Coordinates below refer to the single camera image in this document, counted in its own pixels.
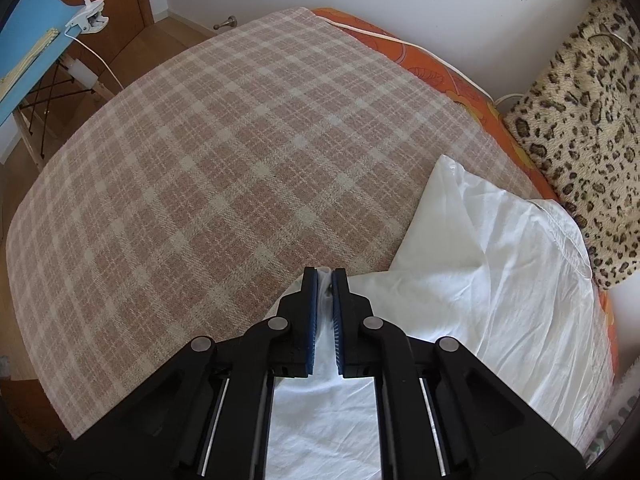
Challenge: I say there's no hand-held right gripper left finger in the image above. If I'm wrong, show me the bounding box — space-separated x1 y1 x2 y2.
56 266 323 480

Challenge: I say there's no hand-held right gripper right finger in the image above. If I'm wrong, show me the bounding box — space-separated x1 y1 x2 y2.
331 267 586 480

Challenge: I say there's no white shirt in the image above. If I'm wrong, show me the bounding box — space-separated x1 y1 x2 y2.
265 154 615 480

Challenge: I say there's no pink plaid blanket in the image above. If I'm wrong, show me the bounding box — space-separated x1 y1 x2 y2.
7 6 541 441

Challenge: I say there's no orange floral bed sheet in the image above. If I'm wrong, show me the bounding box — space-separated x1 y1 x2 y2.
310 7 617 381

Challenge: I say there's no leopard print pillow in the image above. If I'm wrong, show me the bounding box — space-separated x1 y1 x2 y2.
502 0 640 291

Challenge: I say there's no white lamp cable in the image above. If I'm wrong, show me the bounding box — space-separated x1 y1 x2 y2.
64 31 124 94

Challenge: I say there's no cream fringe cord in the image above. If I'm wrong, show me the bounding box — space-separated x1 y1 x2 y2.
0 27 61 102

